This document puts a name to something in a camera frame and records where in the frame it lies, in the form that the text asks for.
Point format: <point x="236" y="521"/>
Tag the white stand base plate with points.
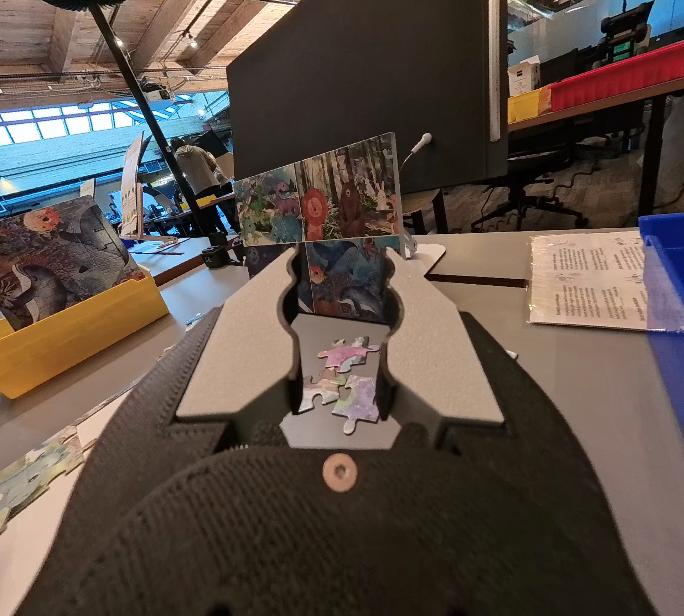
<point x="427" y="255"/>

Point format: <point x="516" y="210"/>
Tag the black gaming chair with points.
<point x="625" y="25"/>

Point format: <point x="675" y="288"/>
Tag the white cardboard box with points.
<point x="523" y="75"/>

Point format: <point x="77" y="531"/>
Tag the animal picture board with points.
<point x="331" y="199"/>

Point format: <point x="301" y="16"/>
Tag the long wooden table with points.
<point x="588" y="111"/>

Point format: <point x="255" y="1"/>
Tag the wooden stool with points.
<point x="422" y="199"/>

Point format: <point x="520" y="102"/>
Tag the small yellow bin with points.
<point x="523" y="108"/>

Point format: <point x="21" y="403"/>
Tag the black divider panel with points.
<point x="363" y="65"/>

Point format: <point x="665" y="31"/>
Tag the brown wooden desk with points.
<point x="171" y="258"/>

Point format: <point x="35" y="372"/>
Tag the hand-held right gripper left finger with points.
<point x="235" y="359"/>

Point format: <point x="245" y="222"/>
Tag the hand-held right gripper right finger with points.
<point x="443" y="359"/>

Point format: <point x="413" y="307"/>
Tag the ocean picture puzzle board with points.
<point x="59" y="252"/>

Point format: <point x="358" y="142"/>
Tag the red plastic bin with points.
<point x="614" y="79"/>

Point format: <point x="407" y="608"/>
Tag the black charger box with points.
<point x="215" y="252"/>

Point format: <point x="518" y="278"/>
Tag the blue plastic bin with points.
<point x="668" y="279"/>

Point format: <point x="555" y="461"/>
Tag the laminated instruction sheet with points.
<point x="582" y="279"/>

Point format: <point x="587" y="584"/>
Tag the yellow plastic bin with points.
<point x="80" y="338"/>

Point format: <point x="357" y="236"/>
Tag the joined green dinosaur puzzle pieces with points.
<point x="37" y="477"/>

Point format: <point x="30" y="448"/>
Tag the jigsaw puzzle pieces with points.
<point x="350" y="357"/>

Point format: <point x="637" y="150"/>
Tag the black office chair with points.
<point x="526" y="199"/>

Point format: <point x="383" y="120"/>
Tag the ceiling projector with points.
<point x="155" y="91"/>

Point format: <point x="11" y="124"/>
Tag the white puzzle tray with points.
<point x="16" y="568"/>

